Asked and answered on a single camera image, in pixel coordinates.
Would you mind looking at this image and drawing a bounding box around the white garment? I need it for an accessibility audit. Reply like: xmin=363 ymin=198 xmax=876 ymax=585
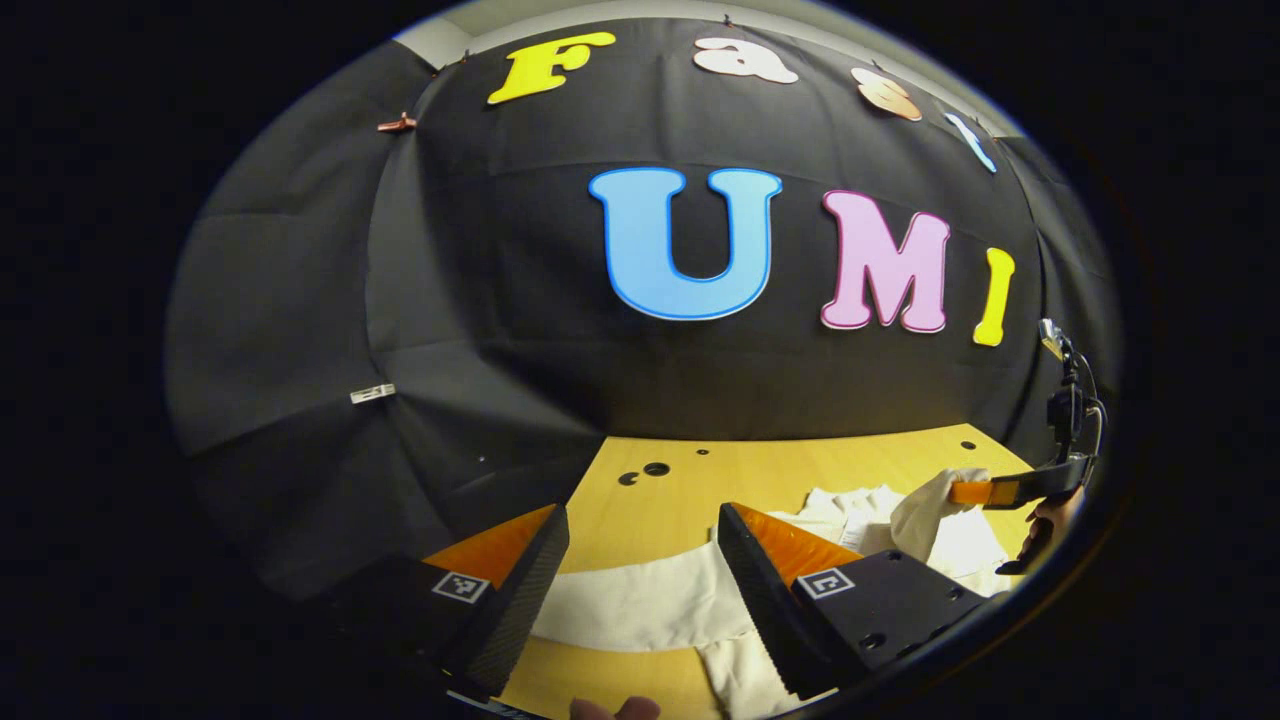
xmin=530 ymin=467 xmax=1013 ymax=720

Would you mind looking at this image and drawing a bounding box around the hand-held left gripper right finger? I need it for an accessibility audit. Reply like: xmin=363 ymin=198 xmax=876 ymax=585
xmin=716 ymin=501 xmax=994 ymax=701

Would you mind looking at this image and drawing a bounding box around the black backdrop cloth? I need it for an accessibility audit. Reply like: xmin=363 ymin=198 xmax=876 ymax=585
xmin=165 ymin=15 xmax=1121 ymax=601

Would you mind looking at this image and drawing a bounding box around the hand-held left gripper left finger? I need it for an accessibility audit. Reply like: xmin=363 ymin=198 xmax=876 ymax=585
xmin=328 ymin=503 xmax=571 ymax=699

